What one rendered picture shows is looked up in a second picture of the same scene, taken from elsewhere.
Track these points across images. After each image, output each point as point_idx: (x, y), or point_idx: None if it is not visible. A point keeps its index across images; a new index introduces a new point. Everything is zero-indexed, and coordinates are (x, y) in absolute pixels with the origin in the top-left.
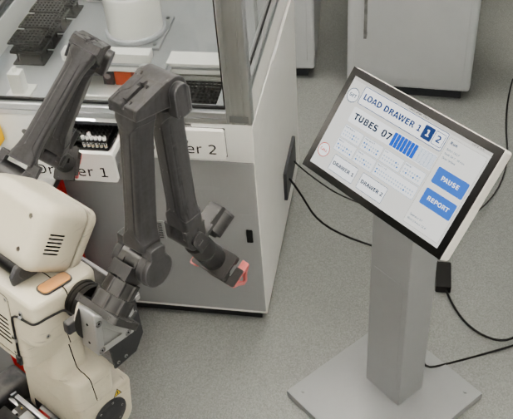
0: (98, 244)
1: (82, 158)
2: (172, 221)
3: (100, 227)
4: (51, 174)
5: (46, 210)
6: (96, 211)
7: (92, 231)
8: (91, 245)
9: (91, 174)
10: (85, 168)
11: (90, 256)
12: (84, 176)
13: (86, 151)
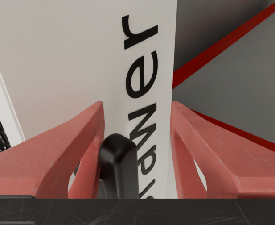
0: (223, 6)
1: (57, 97)
2: None
3: (205, 3)
4: (158, 175)
5: None
6: (184, 12)
7: (209, 18)
8: (223, 17)
9: (151, 23)
10: (121, 64)
11: (233, 18)
12: (159, 58)
13: None
